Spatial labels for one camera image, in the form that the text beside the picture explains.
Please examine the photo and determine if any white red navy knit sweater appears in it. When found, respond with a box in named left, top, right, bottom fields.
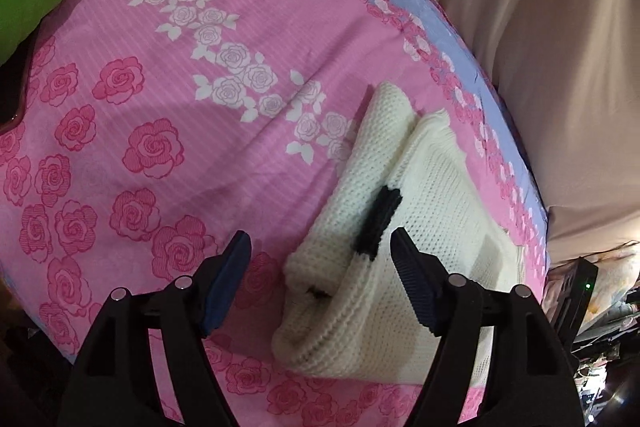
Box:
left=271, top=82, right=527, bottom=385

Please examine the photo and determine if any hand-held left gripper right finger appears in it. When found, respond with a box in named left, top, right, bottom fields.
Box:
left=390, top=227, right=587, bottom=427

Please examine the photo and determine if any black box with green light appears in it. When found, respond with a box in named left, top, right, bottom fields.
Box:
left=549, top=257, right=601, bottom=350

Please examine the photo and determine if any beige draped cloth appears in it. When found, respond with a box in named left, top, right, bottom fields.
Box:
left=320, top=0, right=640, bottom=268

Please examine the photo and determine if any pink floral bed sheet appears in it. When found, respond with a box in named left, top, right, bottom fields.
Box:
left=0, top=0, right=551, bottom=427

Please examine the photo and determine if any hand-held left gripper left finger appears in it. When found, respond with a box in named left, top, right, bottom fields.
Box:
left=55, top=231, right=253, bottom=427

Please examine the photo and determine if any pale patterned cloth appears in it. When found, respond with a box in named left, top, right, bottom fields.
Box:
left=592, top=241, right=640, bottom=320

